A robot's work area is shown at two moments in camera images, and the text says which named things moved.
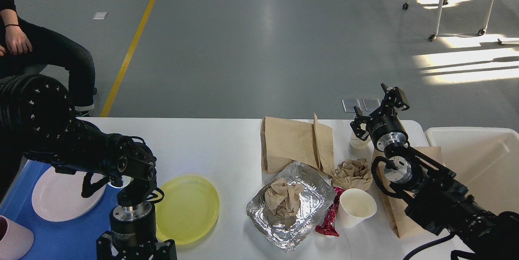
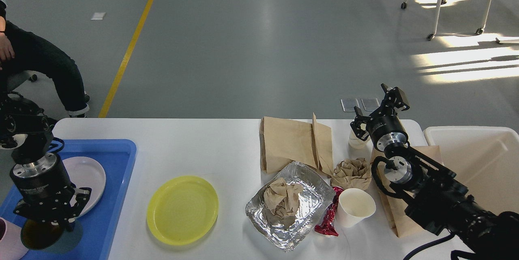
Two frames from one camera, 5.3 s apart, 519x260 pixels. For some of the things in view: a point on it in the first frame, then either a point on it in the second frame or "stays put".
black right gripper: [384, 127] stays put
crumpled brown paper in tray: [283, 198] stays put
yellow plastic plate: [188, 210] stays put
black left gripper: [133, 230] -> [44, 188]
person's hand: [17, 40] -> [6, 50]
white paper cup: [354, 206] stays put
